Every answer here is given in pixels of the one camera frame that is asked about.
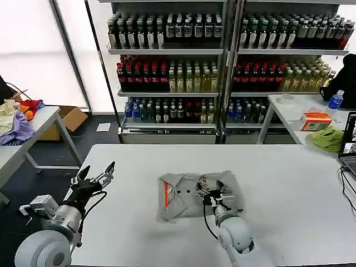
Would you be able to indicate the green cloth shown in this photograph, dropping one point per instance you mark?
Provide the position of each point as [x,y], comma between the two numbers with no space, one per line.
[328,139]

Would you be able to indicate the thin black pole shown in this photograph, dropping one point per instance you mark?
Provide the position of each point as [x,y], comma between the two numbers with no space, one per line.
[103,72]

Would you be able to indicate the blue-label water bottle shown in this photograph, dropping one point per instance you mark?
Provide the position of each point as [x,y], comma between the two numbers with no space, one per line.
[335,105]

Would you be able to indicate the white paper sheet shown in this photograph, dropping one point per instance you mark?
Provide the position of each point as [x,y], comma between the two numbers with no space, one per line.
[103,127]

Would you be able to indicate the open laptop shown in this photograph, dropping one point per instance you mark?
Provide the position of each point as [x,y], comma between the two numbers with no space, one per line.
[350,144]

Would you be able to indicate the grey window post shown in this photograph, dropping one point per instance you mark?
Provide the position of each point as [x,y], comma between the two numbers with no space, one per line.
[71,55]

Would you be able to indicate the grey shirt with colour print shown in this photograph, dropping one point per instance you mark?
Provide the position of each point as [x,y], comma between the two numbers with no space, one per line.
[178,207]

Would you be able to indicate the brown cardboard box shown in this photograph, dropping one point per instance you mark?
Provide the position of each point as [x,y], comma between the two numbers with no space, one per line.
[69,119]

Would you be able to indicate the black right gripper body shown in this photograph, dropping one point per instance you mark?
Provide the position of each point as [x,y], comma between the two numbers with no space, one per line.
[212,198]

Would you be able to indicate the red and orange cloth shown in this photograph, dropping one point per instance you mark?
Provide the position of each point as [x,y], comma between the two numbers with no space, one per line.
[30,107]

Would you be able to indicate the purple cloth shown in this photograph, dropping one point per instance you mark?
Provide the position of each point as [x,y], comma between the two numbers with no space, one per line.
[19,125]

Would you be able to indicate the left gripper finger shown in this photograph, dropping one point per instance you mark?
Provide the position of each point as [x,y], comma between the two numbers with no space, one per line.
[107,174]
[81,175]

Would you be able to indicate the white side table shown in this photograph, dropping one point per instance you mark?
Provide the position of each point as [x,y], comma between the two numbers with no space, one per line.
[41,122]

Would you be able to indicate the orange tissue box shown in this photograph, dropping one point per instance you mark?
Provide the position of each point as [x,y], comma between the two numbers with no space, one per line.
[315,122]

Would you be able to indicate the white tape roll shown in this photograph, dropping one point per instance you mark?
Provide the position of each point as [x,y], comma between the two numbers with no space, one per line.
[286,99]

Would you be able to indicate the cream cloth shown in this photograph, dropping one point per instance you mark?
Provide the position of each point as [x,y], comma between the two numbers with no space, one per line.
[7,111]

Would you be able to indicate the black bag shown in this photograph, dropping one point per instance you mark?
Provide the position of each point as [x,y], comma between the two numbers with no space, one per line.
[342,80]

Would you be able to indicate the white desk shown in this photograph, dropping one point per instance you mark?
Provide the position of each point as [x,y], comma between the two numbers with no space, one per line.
[300,107]

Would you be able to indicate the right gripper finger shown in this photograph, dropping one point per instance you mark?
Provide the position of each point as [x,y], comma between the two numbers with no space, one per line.
[223,190]
[202,190]

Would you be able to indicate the metal shelf of drink bottles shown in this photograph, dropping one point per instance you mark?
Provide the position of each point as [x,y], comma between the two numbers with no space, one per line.
[167,72]
[278,72]

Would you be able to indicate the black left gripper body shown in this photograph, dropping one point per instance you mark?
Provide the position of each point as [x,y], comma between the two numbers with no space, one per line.
[83,192]

